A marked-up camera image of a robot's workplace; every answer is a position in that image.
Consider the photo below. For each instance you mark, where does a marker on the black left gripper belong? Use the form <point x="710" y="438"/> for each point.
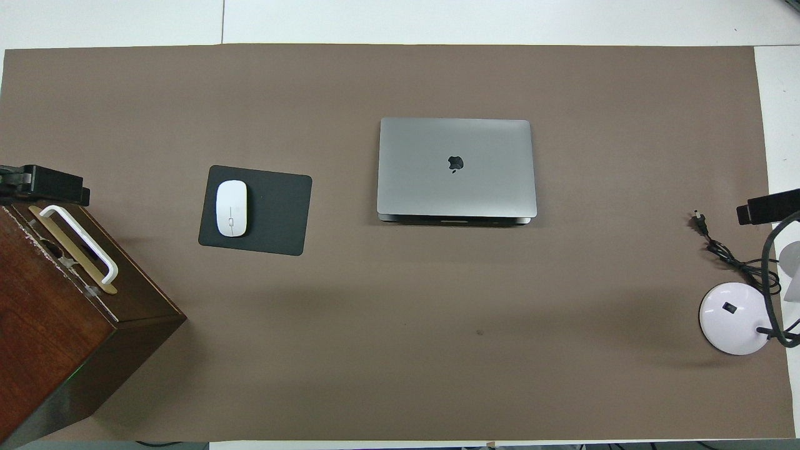
<point x="12" y="181"/>

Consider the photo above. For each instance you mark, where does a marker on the grey Apple laptop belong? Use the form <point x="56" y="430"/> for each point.
<point x="425" y="175"/>

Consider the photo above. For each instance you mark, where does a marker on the white desk lamp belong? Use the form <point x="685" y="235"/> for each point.
<point x="731" y="325"/>

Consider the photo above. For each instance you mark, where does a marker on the dark brown wooden box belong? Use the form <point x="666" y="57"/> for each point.
<point x="50" y="325"/>

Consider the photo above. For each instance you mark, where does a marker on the white computer mouse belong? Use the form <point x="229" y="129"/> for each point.
<point x="231" y="209"/>

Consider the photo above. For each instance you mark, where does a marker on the black mouse pad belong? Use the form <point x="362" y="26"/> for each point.
<point x="275" y="212"/>

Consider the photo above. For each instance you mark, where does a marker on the brown table mat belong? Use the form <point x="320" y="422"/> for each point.
<point x="437" y="312"/>

